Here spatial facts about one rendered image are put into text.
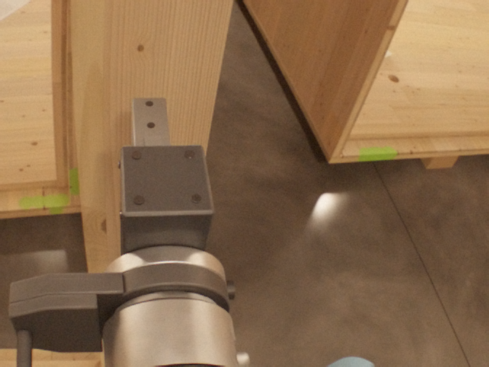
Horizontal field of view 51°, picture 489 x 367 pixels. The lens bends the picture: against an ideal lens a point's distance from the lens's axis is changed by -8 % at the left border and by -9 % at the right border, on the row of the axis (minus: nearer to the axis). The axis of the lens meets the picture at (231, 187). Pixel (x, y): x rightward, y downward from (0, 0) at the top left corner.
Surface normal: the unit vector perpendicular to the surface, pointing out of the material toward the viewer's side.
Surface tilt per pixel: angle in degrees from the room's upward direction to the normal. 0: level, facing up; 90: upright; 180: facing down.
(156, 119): 2
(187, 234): 90
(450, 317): 0
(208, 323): 29
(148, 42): 90
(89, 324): 90
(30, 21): 0
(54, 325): 90
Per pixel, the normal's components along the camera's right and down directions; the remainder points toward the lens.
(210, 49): 0.15, 0.76
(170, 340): 0.04, -0.65
